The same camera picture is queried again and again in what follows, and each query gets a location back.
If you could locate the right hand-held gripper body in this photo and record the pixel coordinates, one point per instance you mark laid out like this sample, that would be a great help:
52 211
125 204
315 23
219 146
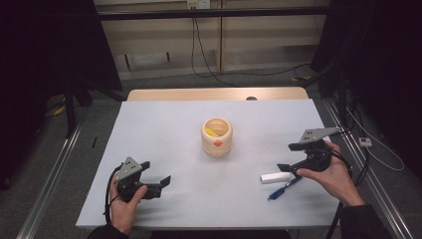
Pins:
316 159

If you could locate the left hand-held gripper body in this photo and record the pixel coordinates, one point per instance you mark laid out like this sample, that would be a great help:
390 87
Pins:
129 172

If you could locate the white rectangular eraser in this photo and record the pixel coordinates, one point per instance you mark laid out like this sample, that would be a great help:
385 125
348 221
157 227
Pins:
275 177

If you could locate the blue pen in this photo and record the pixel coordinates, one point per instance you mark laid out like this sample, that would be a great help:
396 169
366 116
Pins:
282 191

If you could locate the cream ringed pen holder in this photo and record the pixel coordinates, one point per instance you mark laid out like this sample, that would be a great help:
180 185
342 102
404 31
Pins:
217 146

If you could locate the yellow highlighter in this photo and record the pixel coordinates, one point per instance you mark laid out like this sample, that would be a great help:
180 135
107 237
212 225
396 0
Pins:
210 131

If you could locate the person's right hand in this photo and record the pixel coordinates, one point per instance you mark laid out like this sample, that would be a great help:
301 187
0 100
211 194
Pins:
338 181

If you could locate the person's left hand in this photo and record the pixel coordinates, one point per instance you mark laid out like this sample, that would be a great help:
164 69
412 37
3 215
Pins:
122 212

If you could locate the white table cover sheet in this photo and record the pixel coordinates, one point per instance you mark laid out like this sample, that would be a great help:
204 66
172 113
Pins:
199 192

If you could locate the white power strip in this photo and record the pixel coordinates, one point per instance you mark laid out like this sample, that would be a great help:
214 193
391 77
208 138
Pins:
365 142

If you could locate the black metal stand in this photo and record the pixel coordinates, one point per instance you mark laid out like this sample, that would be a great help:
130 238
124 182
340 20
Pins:
341 99
69 109

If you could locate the light wooden table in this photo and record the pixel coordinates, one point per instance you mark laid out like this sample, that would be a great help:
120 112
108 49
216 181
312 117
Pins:
199 94

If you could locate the dark curtain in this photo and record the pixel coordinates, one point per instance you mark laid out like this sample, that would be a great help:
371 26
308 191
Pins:
40 66
388 66

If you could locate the black horizontal bar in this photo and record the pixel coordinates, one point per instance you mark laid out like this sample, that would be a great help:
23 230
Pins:
199 14

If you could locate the aluminium floor rail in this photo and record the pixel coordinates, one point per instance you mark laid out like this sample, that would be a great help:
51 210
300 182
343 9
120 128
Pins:
381 186
46 192

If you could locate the white wall outlet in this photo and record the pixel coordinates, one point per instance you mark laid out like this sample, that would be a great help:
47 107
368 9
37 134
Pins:
198 4

